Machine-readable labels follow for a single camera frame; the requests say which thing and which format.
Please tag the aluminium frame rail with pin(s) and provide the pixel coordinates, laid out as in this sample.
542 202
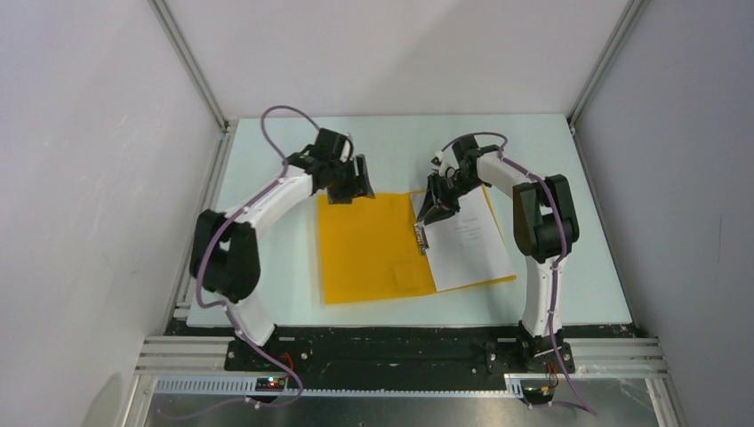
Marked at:
619 36
188 60

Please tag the metal folder clip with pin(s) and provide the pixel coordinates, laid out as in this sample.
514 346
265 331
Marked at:
421 238

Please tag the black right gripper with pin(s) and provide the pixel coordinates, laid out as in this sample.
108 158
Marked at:
437 205

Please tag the left controller board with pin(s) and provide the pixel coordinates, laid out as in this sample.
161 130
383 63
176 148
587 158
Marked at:
270 384

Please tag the yellow plastic folder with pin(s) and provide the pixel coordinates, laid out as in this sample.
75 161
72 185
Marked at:
368 249

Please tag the controller board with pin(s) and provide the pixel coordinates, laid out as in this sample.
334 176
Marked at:
538 396
270 384

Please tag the aluminium frame rail right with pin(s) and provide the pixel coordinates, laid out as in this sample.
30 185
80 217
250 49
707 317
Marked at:
619 36

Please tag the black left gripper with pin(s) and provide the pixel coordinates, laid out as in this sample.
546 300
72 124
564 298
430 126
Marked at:
358 186

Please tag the aluminium frame rail left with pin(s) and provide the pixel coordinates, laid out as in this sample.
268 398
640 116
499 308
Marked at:
188 60

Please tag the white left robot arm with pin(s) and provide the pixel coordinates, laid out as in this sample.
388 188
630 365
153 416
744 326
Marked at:
225 259

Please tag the front aluminium rail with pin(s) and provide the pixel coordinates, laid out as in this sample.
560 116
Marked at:
204 365

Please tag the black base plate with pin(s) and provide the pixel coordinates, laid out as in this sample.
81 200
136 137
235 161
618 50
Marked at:
401 359

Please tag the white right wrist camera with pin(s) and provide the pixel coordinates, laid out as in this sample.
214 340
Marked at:
439 164

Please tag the right controller board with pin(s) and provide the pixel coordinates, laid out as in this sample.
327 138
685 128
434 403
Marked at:
538 396

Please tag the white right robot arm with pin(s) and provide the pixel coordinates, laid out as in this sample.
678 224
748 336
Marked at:
545 226

